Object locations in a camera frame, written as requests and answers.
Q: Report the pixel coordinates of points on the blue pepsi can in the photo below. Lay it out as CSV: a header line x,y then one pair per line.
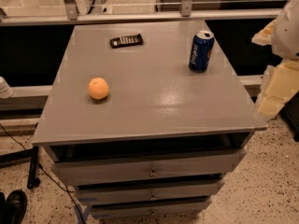
x,y
202,45

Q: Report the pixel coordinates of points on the grey drawer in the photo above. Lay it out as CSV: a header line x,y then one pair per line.
x,y
150,208
113,171
171,191

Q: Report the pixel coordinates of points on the grey metal rail frame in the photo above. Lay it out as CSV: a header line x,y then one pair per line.
x,y
52,12

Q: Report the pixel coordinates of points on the grey drawer cabinet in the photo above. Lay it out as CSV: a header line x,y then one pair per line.
x,y
156,106

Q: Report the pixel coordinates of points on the black shoe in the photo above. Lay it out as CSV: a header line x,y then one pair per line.
x,y
13,207

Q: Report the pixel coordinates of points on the black stand leg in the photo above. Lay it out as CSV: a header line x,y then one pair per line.
x,y
28,155

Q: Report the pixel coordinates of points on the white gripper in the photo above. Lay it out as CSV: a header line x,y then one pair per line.
x,y
287,34

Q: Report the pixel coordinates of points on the top grey drawer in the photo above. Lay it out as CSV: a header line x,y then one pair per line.
x,y
113,171

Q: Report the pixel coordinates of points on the bottom grey drawer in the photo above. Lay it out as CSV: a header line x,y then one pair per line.
x,y
150,208

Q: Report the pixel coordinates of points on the black snack bar wrapper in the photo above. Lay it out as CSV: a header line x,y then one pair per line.
x,y
126,41

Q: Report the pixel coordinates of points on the middle grey drawer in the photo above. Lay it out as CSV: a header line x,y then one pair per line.
x,y
171,191

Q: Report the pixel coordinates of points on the orange fruit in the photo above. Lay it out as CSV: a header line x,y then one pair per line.
x,y
98,88

